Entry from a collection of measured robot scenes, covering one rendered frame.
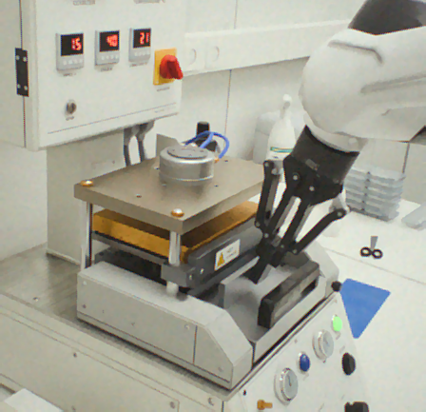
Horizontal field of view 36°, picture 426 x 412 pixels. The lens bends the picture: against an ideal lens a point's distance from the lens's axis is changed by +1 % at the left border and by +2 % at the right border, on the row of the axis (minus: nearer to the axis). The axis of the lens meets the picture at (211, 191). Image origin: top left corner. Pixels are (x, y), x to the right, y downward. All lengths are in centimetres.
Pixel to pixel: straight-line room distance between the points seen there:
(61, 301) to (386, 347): 62
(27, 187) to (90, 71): 58
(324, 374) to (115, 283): 34
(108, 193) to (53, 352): 26
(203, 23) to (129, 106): 82
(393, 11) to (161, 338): 47
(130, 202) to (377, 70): 38
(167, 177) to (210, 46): 88
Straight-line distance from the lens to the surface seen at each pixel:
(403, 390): 120
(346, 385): 106
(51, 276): 104
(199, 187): 90
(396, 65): 59
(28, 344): 102
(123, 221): 91
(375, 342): 130
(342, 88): 62
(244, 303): 90
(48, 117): 89
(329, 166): 79
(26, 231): 150
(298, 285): 90
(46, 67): 87
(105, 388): 94
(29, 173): 146
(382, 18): 73
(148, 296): 84
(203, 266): 84
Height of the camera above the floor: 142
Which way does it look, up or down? 20 degrees down
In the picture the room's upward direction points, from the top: 5 degrees clockwise
